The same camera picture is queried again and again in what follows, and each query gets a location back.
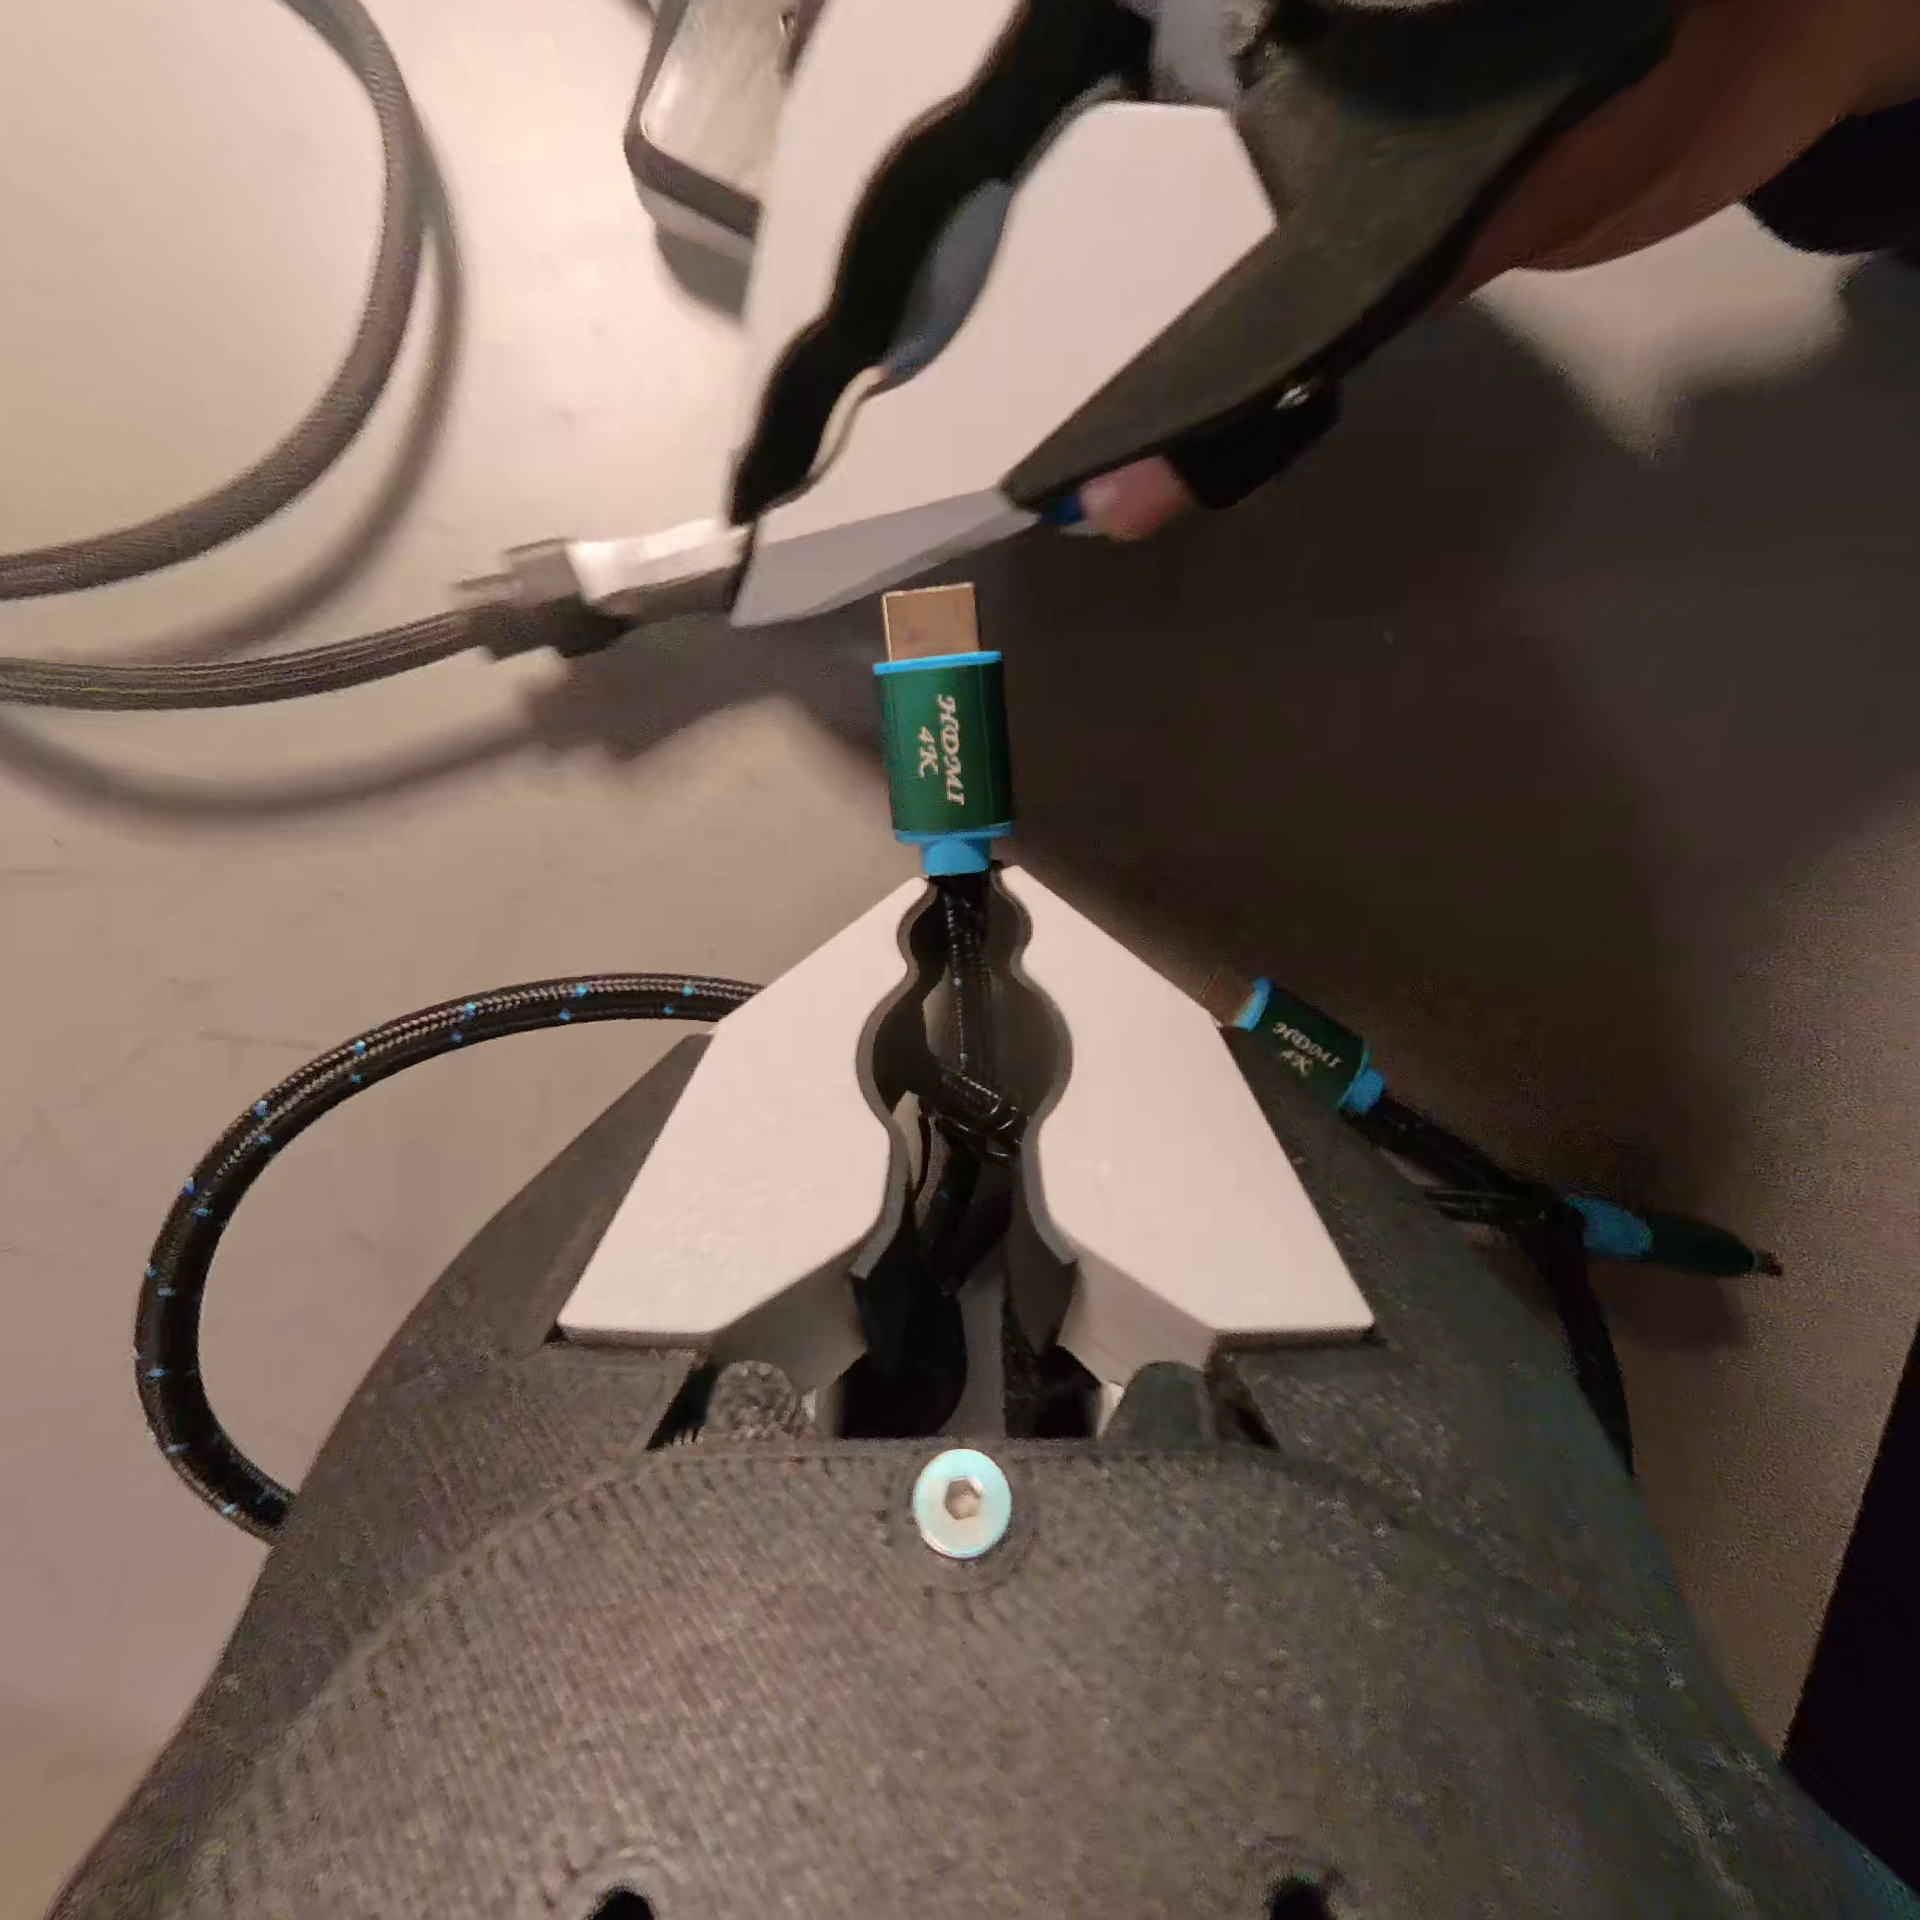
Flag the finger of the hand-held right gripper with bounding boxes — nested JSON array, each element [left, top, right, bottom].
[[726, 103, 1280, 629], [726, 0, 1154, 527]]

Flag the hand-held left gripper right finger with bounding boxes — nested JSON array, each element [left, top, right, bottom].
[[989, 863, 1380, 1395]]

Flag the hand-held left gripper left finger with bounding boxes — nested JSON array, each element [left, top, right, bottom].
[[551, 877, 939, 1389]]

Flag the black hdmi switch with cable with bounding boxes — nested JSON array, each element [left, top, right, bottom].
[[0, 0, 797, 714]]

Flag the braided hdmi cable green plugs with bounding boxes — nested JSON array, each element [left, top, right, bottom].
[[133, 583, 1038, 1545], [1205, 969, 1788, 1478]]

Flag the person's right forearm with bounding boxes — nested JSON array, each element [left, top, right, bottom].
[[1747, 89, 1920, 261]]

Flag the person's right hand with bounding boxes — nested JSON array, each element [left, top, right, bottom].
[[1077, 0, 1920, 543]]

